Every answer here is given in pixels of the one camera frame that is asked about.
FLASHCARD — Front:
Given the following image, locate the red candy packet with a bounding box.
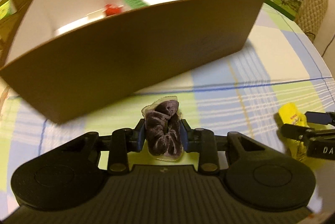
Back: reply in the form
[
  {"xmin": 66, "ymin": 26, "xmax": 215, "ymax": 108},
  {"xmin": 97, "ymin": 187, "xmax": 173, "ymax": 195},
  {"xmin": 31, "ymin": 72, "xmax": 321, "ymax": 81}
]
[{"xmin": 104, "ymin": 4, "xmax": 123, "ymax": 17}]

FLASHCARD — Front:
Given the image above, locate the brown cardboard storage box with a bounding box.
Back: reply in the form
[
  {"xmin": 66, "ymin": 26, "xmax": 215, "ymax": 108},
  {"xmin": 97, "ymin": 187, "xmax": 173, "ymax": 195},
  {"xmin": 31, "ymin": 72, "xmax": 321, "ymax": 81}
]
[{"xmin": 1, "ymin": 0, "xmax": 264, "ymax": 124}]

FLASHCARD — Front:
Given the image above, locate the black power cable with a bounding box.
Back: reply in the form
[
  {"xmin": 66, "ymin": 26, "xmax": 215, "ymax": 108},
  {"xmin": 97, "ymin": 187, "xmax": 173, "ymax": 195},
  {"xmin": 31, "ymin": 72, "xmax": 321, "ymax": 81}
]
[{"xmin": 304, "ymin": 30, "xmax": 335, "ymax": 57}]

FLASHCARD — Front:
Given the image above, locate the checkered tablecloth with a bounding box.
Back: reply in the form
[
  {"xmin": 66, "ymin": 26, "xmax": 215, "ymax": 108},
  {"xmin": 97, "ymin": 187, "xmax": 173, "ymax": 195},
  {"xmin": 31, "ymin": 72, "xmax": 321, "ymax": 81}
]
[{"xmin": 1, "ymin": 5, "xmax": 334, "ymax": 218}]

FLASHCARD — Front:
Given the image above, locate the dark velvet scrunchie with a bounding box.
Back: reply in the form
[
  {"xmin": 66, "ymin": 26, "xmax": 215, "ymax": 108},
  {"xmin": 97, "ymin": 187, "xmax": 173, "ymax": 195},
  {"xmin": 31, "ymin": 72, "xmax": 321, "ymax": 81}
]
[{"xmin": 141, "ymin": 96, "xmax": 184, "ymax": 162}]

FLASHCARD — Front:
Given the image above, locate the white plastic rectangular case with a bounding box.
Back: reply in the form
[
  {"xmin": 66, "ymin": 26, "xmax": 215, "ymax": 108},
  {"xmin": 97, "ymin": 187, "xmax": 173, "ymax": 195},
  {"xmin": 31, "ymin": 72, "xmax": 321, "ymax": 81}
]
[{"xmin": 86, "ymin": 9, "xmax": 106, "ymax": 21}]

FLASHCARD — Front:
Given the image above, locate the yellow snack packet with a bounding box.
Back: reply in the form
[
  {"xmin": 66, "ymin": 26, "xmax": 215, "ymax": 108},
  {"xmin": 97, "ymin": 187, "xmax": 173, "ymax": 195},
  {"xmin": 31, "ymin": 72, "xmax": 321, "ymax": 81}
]
[{"xmin": 278, "ymin": 102, "xmax": 313, "ymax": 163}]

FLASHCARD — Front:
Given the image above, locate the green medicine box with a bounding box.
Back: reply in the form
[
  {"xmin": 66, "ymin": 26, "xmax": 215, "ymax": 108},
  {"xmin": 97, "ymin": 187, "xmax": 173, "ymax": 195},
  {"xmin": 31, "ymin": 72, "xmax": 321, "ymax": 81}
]
[{"xmin": 123, "ymin": 0, "xmax": 149, "ymax": 9}]

